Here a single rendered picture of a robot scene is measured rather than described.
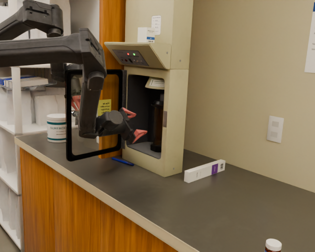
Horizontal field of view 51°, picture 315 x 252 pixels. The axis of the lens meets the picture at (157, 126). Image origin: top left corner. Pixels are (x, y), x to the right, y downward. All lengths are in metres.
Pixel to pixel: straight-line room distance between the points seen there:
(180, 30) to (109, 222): 0.83
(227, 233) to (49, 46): 0.74
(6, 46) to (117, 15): 0.87
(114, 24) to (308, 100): 0.93
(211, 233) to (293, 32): 0.91
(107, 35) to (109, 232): 0.88
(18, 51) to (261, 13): 1.12
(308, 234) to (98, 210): 0.80
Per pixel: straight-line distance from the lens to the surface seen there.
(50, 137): 1.99
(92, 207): 1.47
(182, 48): 1.41
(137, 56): 1.41
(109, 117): 1.18
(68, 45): 0.84
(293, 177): 1.59
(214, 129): 1.78
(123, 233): 1.32
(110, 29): 1.63
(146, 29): 1.36
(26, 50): 0.85
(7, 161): 2.81
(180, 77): 1.41
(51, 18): 1.16
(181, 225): 1.10
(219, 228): 1.11
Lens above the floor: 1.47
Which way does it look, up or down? 13 degrees down
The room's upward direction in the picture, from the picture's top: 3 degrees clockwise
